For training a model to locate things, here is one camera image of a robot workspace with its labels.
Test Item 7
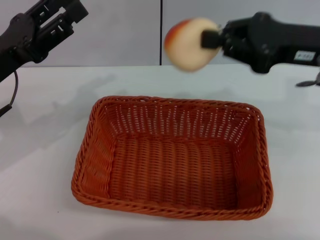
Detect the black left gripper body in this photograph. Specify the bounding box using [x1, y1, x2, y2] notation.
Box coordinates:
[4, 11, 52, 64]

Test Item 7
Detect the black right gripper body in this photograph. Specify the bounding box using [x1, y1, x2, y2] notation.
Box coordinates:
[221, 11, 280, 75]

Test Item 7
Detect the red and cream peach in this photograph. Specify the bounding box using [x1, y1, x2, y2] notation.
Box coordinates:
[164, 17, 222, 74]

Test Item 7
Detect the orange woven plastic basket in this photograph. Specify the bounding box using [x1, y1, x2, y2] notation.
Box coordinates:
[71, 94, 274, 221]

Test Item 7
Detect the white label sticker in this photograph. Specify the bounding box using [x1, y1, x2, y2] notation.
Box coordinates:
[293, 50, 316, 62]

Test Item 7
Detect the black cable with connector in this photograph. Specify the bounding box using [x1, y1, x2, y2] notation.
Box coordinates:
[0, 69, 20, 118]

